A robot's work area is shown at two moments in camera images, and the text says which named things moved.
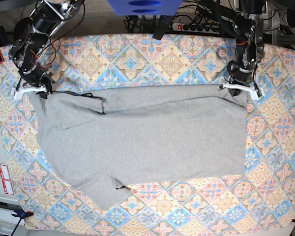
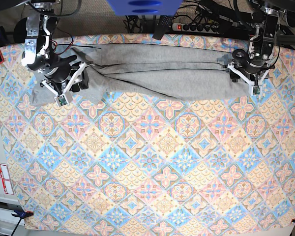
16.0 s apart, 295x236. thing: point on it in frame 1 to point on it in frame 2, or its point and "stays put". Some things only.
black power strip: [196, 28] stays put
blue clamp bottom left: [22, 215] stays put
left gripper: [34, 74] to [61, 73]
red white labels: [0, 171] stays put
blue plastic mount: [144, 7] stays put
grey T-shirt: [102, 137] to [145, 72]
